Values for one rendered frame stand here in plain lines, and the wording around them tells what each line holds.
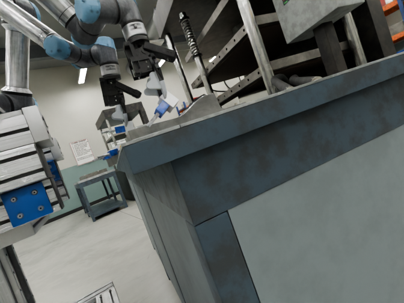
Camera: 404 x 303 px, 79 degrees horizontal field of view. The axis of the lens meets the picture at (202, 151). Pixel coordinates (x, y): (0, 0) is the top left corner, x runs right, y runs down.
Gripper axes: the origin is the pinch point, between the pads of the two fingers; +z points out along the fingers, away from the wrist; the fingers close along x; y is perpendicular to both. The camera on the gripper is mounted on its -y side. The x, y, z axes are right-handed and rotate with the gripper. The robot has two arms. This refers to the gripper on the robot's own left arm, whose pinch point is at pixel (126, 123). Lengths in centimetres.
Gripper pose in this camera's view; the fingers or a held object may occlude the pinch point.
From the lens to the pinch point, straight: 111.9
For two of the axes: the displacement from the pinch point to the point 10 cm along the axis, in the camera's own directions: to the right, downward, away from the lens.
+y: -9.2, 2.0, -3.5
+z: 1.6, 9.8, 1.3
